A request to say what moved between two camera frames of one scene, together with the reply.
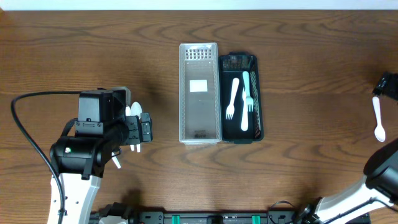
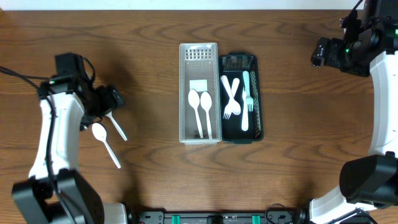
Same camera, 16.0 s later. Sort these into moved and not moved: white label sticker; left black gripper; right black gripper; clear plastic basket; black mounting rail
Moved: right black gripper; left black gripper
Not moved: white label sticker; black mounting rail; clear plastic basket
